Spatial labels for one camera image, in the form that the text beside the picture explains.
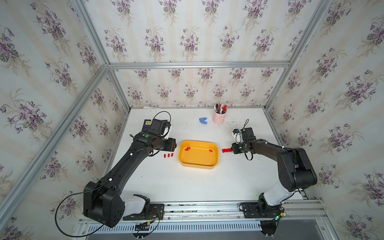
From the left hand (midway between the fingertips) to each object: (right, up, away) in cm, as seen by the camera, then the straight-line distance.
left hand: (173, 145), depth 80 cm
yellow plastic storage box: (+17, -8, +13) cm, 23 cm away
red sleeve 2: (+32, -6, +15) cm, 36 cm away
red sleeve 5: (-5, -8, +13) cm, 16 cm away
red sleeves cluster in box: (+7, -5, +16) cm, 18 cm away
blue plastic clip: (+18, +14, +31) cm, 38 cm away
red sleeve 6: (-7, -9, +13) cm, 17 cm away
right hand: (+38, -4, +16) cm, 42 cm away
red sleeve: (+30, -6, +15) cm, 35 cm away
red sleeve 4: (-3, -8, +13) cm, 15 cm away
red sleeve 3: (+34, -6, +15) cm, 37 cm away
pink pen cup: (+30, +15, +25) cm, 42 cm away
